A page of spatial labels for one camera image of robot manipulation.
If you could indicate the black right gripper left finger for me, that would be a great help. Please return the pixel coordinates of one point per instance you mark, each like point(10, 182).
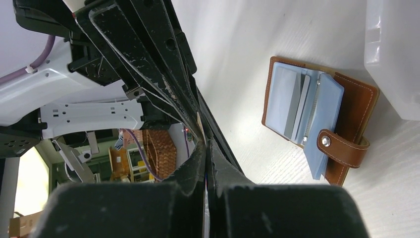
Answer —
point(173, 208)

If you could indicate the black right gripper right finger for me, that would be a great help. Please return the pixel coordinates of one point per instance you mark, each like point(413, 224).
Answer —
point(240, 208)

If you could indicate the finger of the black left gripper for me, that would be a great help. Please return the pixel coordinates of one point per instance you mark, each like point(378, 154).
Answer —
point(210, 124)

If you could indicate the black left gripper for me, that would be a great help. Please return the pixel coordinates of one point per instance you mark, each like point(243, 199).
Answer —
point(140, 39)

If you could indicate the gold credit card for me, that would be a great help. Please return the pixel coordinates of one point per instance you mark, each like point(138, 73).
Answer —
point(199, 122)

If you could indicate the brown leather card holder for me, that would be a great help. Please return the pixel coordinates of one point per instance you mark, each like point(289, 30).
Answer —
point(335, 115)

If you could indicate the clear acrylic card box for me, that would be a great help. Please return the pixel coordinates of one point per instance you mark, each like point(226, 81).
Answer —
point(392, 53)

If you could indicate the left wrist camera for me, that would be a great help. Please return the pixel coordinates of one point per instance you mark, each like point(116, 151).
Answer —
point(77, 149)

